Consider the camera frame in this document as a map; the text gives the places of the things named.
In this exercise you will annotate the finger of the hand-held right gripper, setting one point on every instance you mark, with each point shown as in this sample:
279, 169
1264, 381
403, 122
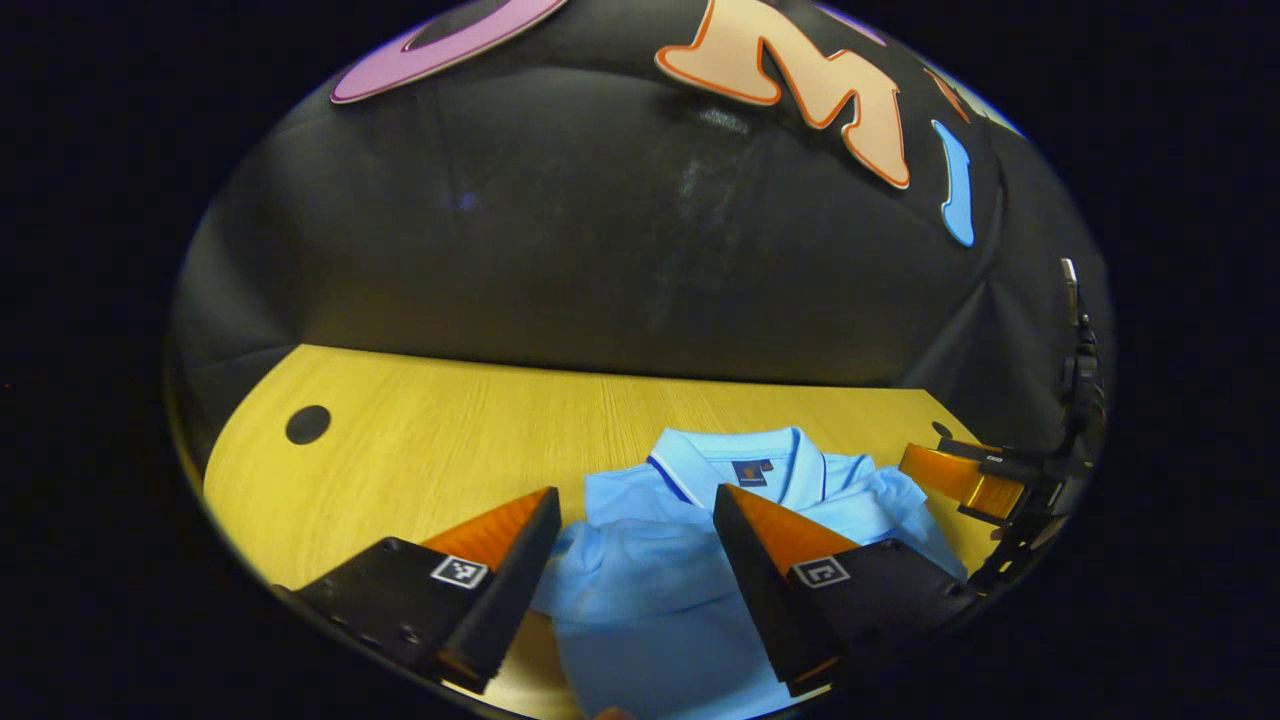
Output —
1000, 460
960, 478

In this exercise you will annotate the light blue T-shirt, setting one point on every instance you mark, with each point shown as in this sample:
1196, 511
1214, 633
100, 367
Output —
650, 600

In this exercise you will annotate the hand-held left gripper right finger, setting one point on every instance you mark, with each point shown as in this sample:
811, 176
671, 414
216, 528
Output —
775, 600

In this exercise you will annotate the black backdrop cloth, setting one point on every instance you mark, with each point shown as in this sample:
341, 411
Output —
600, 250

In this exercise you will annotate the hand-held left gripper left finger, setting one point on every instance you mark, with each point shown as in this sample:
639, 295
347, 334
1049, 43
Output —
507, 590

